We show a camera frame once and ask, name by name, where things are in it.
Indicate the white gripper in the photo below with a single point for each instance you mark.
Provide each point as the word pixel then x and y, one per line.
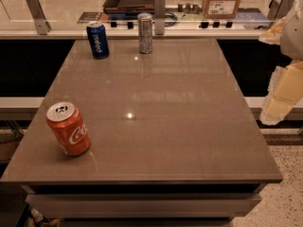
pixel 294 37

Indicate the red coke can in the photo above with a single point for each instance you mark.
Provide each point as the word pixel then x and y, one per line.
pixel 66 122

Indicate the tall silver can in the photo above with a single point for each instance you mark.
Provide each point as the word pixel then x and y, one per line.
pixel 145 32

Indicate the blue pepsi can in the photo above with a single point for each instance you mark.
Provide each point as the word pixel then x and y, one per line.
pixel 96 35

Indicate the cardboard box with label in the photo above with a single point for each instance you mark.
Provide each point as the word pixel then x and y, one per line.
pixel 220 9

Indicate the white drawer front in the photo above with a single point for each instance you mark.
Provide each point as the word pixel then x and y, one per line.
pixel 143 206

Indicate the right metal bracket post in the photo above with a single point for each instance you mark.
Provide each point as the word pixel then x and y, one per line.
pixel 279 9

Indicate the metal bracket post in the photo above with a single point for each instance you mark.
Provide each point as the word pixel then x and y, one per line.
pixel 41 24
pixel 279 9
pixel 159 17

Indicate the middle metal bracket post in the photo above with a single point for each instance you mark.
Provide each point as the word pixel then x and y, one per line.
pixel 159 17

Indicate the left metal bracket post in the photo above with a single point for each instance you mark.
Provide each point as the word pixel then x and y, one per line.
pixel 41 24

